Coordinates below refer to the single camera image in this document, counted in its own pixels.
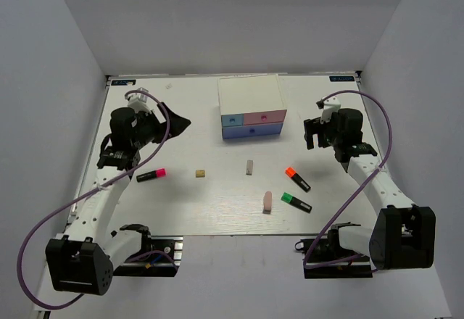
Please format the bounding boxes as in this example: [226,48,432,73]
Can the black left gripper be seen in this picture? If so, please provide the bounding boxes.
[132,102,191,149]

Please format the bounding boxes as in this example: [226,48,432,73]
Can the pink drawer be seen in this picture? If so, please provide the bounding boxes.
[243,109,286,125]

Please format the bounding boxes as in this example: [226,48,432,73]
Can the pink capped black highlighter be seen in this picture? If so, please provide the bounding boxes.
[136,168,166,183]

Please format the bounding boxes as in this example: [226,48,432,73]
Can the orange capped black highlighter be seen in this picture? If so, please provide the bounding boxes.
[285,167,311,192]

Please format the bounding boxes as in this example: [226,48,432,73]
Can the light blue small drawer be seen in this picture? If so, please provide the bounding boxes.
[221,114,244,128]

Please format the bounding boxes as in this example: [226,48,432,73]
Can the grey rectangular eraser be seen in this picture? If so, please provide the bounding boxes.
[246,159,254,175]

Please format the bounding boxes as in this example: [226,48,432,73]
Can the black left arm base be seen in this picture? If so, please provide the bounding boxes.
[113,236,183,278]

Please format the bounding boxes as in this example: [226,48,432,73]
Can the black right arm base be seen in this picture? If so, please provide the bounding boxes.
[295,237,373,280]

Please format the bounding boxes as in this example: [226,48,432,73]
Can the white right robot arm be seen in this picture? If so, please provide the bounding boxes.
[304,109,436,270]

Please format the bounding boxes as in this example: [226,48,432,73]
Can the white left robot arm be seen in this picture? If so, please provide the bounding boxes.
[45,104,191,295]

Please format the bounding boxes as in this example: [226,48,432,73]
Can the right blue corner label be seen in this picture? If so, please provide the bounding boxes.
[329,75,355,83]

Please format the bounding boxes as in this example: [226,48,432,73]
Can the blue corner label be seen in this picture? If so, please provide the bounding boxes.
[329,75,355,83]
[111,79,136,86]

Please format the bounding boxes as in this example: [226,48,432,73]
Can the white mini drawer cabinet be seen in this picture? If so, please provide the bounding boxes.
[217,75,287,117]

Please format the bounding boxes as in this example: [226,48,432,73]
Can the green capped black highlighter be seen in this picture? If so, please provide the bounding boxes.
[281,192,312,214]

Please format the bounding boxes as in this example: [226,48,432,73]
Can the left blue corner label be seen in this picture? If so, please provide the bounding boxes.
[111,79,136,86]

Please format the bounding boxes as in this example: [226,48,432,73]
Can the pink eraser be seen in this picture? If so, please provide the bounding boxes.
[262,191,273,214]

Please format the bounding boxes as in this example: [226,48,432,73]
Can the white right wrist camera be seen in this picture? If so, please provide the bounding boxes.
[316,96,341,124]

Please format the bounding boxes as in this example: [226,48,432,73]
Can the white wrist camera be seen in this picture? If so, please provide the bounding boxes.
[316,96,341,124]
[126,88,151,113]

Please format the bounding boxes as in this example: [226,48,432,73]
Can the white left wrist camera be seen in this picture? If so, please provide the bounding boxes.
[126,88,151,113]

